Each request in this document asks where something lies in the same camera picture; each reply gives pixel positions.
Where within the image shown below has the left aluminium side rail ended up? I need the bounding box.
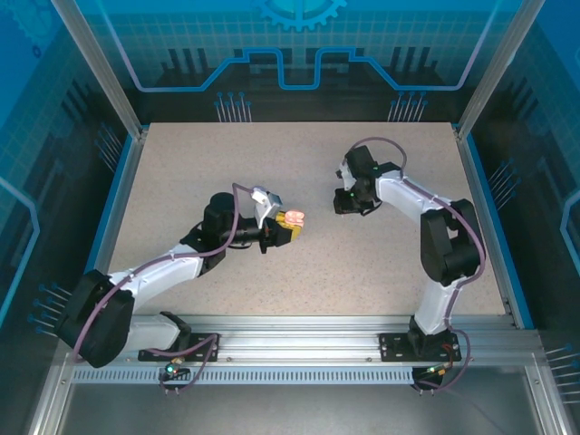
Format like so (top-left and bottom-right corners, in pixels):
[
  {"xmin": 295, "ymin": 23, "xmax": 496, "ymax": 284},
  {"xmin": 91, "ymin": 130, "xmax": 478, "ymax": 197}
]
[{"xmin": 74, "ymin": 129, "xmax": 149, "ymax": 330}]

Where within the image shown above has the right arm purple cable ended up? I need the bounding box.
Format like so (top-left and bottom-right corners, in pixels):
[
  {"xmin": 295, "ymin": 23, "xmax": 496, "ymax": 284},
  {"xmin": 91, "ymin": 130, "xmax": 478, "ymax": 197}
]
[{"xmin": 351, "ymin": 137, "xmax": 487, "ymax": 395}]

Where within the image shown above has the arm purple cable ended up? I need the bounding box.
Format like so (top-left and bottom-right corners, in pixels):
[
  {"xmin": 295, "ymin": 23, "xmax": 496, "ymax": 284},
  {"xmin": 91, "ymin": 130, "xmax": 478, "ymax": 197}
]
[
  {"xmin": 351, "ymin": 137, "xmax": 487, "ymax": 395},
  {"xmin": 72, "ymin": 181, "xmax": 257, "ymax": 395}
]

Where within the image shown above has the right connector board green light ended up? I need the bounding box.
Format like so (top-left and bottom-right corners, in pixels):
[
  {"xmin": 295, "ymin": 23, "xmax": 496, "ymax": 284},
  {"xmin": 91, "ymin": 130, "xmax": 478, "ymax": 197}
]
[{"xmin": 419, "ymin": 362, "xmax": 455, "ymax": 378}]

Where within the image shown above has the aluminium side rail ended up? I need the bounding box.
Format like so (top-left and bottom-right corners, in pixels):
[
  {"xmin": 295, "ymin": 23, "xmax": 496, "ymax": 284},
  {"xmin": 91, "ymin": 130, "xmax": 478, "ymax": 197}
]
[
  {"xmin": 454, "ymin": 126, "xmax": 535, "ymax": 330},
  {"xmin": 74, "ymin": 129, "xmax": 149, "ymax": 330}
]

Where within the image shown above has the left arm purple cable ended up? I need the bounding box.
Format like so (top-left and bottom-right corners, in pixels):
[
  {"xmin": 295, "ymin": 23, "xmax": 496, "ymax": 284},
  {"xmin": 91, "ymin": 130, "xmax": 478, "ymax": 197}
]
[{"xmin": 72, "ymin": 181, "xmax": 257, "ymax": 395}]

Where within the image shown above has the aluminium corner post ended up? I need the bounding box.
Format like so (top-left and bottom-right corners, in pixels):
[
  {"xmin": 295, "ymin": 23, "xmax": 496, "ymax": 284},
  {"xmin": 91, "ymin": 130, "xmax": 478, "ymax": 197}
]
[
  {"xmin": 49, "ymin": 0, "xmax": 149, "ymax": 140},
  {"xmin": 455, "ymin": 0, "xmax": 547, "ymax": 140}
]

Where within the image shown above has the connector board green light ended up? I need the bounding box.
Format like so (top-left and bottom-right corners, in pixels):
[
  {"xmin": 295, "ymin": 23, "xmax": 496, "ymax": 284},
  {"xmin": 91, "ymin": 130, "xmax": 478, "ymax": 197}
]
[
  {"xmin": 419, "ymin": 362, "xmax": 455, "ymax": 378},
  {"xmin": 163, "ymin": 357, "xmax": 189, "ymax": 378}
]

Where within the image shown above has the left aluminium corner post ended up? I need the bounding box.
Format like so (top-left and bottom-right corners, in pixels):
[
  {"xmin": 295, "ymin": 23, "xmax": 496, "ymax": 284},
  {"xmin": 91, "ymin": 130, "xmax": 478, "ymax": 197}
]
[{"xmin": 49, "ymin": 0, "xmax": 149, "ymax": 140}]

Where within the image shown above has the right aluminium side rail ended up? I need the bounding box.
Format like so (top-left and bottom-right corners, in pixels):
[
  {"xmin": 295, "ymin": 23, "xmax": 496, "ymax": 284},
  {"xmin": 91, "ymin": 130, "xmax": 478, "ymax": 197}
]
[{"xmin": 454, "ymin": 126, "xmax": 535, "ymax": 330}]

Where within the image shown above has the right aluminium corner post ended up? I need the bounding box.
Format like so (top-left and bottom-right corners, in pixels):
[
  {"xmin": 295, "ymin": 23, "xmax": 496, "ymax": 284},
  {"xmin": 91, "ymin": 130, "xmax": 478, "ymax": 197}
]
[{"xmin": 455, "ymin": 0, "xmax": 547, "ymax": 140}]

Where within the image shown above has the slotted grey cable duct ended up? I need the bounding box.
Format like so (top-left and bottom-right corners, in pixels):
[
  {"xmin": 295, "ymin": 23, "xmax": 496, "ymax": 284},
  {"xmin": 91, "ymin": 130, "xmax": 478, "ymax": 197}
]
[{"xmin": 70, "ymin": 367, "xmax": 418, "ymax": 386}]

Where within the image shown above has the left connector board green light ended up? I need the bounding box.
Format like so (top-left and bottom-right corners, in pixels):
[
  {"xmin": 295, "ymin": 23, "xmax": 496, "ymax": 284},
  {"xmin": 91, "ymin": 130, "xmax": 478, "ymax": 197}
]
[{"xmin": 163, "ymin": 357, "xmax": 189, "ymax": 378}]

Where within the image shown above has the aluminium base frame rail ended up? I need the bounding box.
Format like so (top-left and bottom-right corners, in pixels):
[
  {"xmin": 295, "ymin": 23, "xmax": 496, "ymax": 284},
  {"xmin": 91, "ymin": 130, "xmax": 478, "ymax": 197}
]
[{"xmin": 58, "ymin": 314, "xmax": 543, "ymax": 363}]

